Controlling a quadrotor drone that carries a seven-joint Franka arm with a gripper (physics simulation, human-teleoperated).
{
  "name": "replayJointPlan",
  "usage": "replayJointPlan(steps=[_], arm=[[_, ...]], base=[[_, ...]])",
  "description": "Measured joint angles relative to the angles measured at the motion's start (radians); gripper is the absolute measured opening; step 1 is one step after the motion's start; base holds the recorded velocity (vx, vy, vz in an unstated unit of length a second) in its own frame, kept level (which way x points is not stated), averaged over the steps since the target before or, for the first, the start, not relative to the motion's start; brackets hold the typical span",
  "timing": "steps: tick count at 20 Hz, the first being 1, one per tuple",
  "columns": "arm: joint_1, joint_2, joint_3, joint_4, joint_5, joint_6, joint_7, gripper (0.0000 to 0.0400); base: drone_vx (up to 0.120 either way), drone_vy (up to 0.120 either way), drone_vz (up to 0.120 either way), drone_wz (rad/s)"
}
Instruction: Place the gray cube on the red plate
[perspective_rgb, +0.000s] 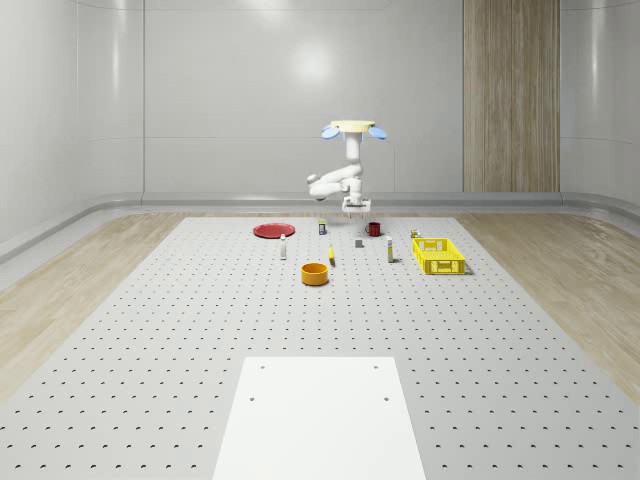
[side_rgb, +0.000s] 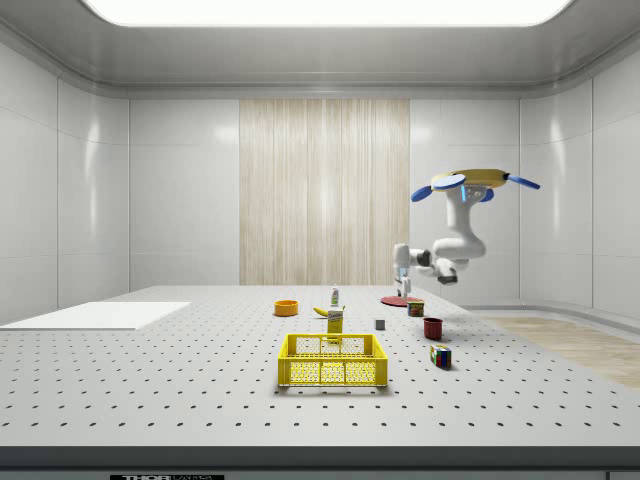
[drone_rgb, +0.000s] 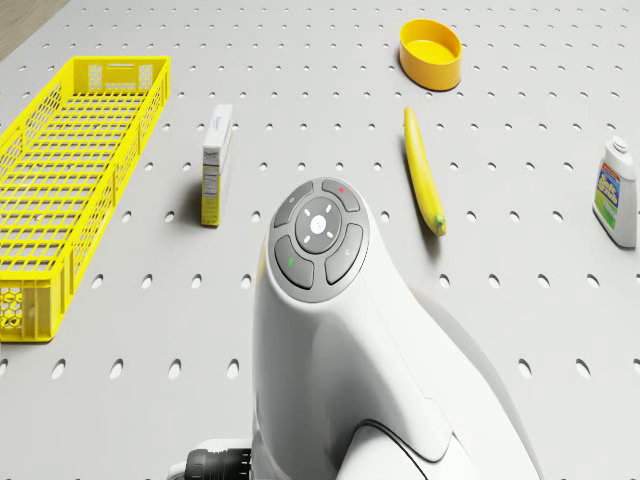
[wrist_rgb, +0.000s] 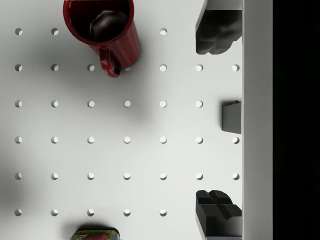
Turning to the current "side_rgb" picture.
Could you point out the yellow and white box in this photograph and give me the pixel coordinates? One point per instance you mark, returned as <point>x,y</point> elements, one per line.
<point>335,321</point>

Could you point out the puzzle cube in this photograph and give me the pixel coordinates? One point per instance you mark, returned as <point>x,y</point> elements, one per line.
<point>440,356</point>

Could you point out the red mug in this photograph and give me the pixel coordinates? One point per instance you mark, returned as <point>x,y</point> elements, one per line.
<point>433,329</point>

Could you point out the red plate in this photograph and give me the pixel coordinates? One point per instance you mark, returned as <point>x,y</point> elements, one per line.
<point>392,301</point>

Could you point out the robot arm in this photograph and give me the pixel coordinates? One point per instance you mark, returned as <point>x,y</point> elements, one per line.
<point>462,225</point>

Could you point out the drone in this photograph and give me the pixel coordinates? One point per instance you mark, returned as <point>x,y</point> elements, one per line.
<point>480,176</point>

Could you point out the banana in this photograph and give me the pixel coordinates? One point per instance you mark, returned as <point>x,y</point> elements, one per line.
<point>321,312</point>

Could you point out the flat-sided can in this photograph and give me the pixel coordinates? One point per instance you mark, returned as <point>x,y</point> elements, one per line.
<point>415,308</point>

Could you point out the yellow basket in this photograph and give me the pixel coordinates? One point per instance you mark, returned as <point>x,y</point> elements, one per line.
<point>332,357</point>

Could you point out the small white bottle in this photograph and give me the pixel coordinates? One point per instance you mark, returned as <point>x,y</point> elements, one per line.
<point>335,299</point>

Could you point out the yellow bowl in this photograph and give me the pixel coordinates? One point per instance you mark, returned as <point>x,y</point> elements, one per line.
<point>286,309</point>

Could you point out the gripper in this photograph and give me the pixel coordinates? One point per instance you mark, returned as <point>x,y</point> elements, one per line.
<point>404,286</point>

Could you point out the white board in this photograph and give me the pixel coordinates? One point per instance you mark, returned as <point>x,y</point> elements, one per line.
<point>90,315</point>

